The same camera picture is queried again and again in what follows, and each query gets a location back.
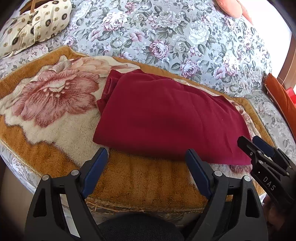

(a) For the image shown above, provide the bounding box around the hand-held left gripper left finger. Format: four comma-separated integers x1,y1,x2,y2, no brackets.
24,148,109,241

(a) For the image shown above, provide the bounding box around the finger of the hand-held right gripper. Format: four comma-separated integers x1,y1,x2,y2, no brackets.
237,136,258,161
252,136,281,160

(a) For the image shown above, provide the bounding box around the small red object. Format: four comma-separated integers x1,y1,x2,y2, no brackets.
286,85,296,100

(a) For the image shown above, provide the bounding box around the wooden bed frame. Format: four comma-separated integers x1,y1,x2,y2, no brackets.
20,0,54,15

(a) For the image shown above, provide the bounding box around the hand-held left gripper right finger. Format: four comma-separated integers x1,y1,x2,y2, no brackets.
185,149,271,241

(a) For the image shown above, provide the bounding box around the plush brown floral blanket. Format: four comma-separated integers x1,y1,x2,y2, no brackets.
0,46,275,216

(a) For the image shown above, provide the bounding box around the peach pillow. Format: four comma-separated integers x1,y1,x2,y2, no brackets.
214,0,254,24

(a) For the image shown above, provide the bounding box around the person's right hand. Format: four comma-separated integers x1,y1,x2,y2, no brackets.
262,196,290,235

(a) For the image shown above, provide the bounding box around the grey floral bedsheet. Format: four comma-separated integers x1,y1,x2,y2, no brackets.
0,0,296,186

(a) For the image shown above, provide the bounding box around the dark red garment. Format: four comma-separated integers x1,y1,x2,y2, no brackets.
92,69,253,165

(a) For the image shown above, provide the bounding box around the orange cushion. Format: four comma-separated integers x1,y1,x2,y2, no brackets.
264,73,296,139

